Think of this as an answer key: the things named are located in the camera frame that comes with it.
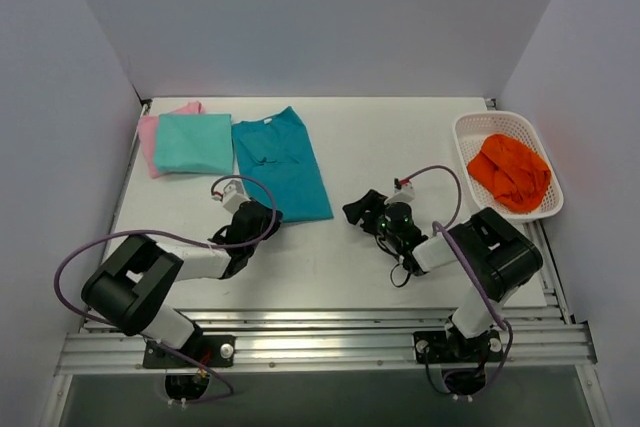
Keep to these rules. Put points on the orange t-shirt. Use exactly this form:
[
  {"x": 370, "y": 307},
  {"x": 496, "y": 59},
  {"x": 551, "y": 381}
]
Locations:
[{"x": 514, "y": 175}]

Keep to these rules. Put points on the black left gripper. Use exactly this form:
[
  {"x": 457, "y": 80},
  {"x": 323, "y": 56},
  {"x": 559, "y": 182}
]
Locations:
[{"x": 257, "y": 220}]

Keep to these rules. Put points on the aluminium rail frame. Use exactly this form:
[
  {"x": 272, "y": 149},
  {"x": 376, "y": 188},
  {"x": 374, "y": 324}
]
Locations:
[{"x": 308, "y": 317}]

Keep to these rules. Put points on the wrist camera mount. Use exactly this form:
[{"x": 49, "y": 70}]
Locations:
[
  {"x": 403, "y": 191},
  {"x": 231, "y": 196}
]

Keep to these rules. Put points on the folded pink t-shirt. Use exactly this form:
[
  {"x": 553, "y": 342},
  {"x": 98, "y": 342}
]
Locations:
[{"x": 147, "y": 130}]

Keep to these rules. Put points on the teal t-shirt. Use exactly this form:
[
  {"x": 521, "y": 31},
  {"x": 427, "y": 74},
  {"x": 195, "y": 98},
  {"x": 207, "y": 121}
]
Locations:
[{"x": 277, "y": 152}]

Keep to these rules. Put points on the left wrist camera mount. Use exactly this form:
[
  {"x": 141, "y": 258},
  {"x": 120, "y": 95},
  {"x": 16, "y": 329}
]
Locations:
[{"x": 231, "y": 196}]

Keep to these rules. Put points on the folded mint t-shirt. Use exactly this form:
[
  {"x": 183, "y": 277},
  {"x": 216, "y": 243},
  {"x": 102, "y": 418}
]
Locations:
[{"x": 194, "y": 144}]

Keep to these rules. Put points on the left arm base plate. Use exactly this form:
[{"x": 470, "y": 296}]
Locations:
[{"x": 215, "y": 350}]

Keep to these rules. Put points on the white perforated plastic basket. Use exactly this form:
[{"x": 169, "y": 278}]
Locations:
[{"x": 470, "y": 131}]

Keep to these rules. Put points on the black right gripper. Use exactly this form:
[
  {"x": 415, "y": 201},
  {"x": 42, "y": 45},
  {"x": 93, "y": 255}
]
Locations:
[{"x": 373, "y": 212}]

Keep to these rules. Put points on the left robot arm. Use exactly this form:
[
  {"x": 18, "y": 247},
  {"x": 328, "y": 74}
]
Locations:
[{"x": 130, "y": 288}]

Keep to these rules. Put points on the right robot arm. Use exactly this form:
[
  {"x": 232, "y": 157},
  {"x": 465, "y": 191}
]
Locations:
[{"x": 496, "y": 257}]

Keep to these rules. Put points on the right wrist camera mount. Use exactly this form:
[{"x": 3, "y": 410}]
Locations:
[{"x": 403, "y": 191}]

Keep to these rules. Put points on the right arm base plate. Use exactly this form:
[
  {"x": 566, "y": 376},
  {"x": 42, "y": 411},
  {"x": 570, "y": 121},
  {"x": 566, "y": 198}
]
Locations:
[{"x": 449, "y": 347}]

